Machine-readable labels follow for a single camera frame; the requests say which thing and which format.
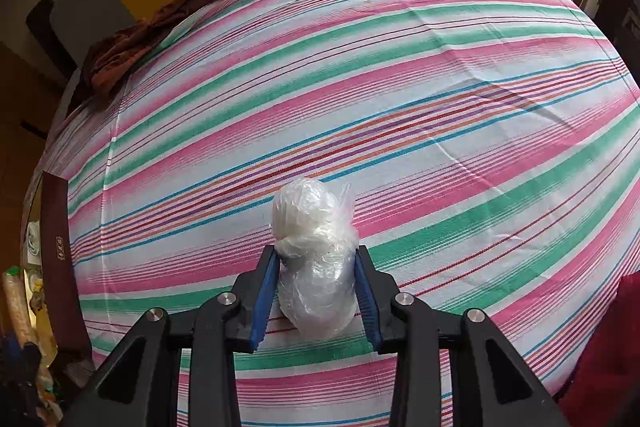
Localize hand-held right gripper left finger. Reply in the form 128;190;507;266
62;244;281;427

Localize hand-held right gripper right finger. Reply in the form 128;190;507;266
352;244;571;427

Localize white plastic-wrapped ball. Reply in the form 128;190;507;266
270;177;361;340

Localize gold tin box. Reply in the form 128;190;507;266
20;171;93;373

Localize brown snack bar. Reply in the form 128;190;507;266
2;267;35;348

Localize striped bed sheet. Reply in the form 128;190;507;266
22;0;640;427

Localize red cloth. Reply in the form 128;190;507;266
555;272;640;427

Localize brown jacket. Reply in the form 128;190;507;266
80;0;326;98

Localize wooden wardrobe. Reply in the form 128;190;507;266
0;42;66;268

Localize black rolled mat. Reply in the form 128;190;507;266
25;0;76;72

